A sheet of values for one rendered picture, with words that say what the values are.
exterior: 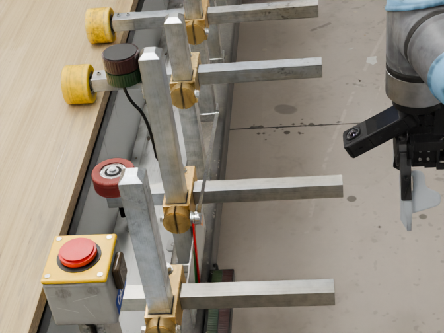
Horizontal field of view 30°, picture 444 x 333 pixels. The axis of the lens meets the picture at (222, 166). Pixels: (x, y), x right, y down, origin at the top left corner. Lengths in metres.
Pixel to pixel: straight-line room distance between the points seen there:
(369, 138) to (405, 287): 1.31
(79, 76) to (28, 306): 0.56
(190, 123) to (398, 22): 0.66
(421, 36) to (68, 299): 0.54
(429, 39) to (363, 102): 2.19
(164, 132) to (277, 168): 1.58
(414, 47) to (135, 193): 0.42
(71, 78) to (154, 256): 0.58
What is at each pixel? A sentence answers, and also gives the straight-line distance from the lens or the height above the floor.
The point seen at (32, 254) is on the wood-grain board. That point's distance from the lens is 1.41.
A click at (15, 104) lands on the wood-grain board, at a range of 1.80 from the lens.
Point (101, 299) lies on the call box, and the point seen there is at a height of 1.19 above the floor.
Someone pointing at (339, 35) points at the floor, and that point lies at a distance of 3.70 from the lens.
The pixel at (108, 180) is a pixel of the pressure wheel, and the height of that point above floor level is 0.91.
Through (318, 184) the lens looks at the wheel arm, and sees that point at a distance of 1.50.
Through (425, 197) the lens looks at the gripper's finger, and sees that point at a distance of 1.27.
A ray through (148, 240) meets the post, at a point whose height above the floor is 1.01.
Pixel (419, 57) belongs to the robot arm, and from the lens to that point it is 1.07.
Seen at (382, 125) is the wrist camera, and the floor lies 1.10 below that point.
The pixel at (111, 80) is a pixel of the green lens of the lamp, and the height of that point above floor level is 1.14.
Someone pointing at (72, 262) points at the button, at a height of 1.23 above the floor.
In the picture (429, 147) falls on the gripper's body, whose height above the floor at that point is 1.07.
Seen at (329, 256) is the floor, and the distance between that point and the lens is 2.59.
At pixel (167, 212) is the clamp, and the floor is 0.87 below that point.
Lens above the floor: 1.81
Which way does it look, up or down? 38 degrees down
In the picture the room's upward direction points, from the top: 8 degrees counter-clockwise
